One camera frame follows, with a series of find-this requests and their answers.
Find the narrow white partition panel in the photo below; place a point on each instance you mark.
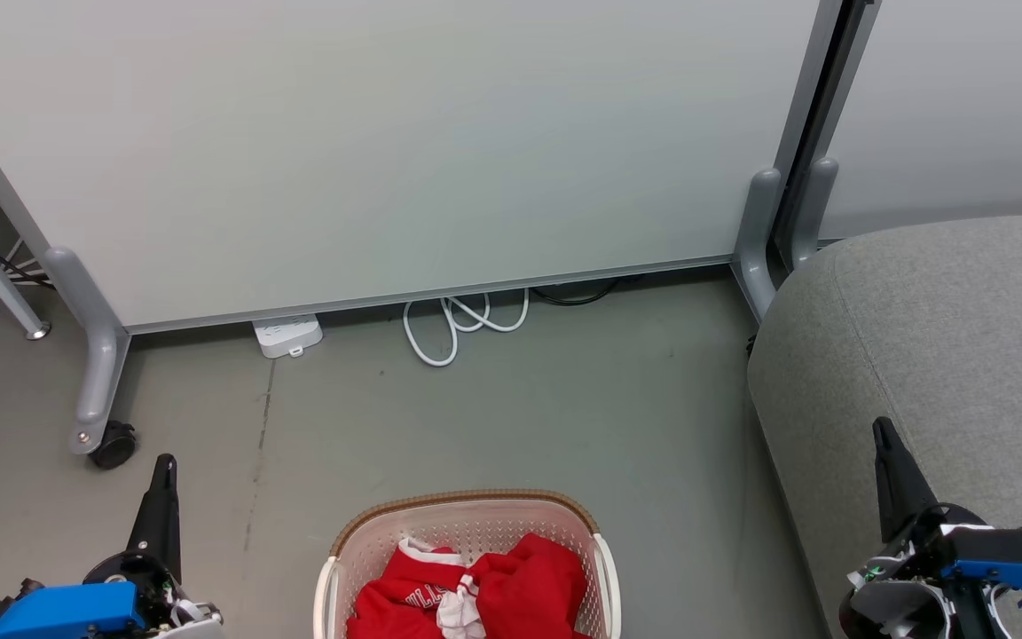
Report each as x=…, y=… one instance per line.
x=963, y=98

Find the large white partition panel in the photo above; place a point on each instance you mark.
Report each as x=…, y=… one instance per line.
x=387, y=142

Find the right blue camera mount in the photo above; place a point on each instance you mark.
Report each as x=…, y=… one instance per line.
x=1017, y=555

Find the black caster wheel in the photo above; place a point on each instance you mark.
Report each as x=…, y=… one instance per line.
x=114, y=445

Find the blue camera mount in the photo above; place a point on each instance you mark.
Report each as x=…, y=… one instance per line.
x=67, y=612
x=1017, y=555

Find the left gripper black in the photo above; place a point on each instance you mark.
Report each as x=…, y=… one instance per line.
x=134, y=568

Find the white power strip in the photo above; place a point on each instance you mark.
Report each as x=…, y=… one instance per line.
x=287, y=334

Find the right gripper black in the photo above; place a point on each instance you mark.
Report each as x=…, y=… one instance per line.
x=906, y=577

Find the red and white garment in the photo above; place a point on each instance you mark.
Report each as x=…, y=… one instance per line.
x=511, y=586

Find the left blue camera mount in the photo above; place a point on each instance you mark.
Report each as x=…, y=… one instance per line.
x=67, y=612

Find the white laundry basket brown rim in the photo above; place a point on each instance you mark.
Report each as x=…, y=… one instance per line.
x=467, y=524

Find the grey fabric sofa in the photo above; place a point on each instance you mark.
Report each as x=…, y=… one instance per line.
x=946, y=337

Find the grey partition foot with caster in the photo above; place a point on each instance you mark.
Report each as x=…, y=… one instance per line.
x=98, y=355

